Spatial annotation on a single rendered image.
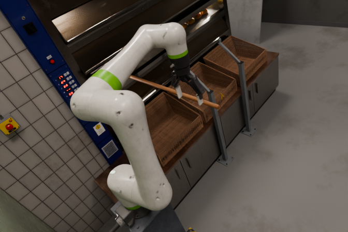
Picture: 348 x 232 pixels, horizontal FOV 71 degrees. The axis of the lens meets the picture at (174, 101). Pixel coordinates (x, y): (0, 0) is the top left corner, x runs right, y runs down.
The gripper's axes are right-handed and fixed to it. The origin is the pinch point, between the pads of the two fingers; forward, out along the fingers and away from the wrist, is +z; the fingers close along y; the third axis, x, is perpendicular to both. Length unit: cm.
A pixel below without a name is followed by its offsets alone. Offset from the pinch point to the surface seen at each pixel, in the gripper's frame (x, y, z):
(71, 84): -20, -99, 3
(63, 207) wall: -78, -104, 95
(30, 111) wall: -52, -104, 6
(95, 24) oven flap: 18, -99, -26
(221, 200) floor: 21, -17, 147
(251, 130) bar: 113, -35, 144
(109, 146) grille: -20, -98, 73
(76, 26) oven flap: 5, -101, -30
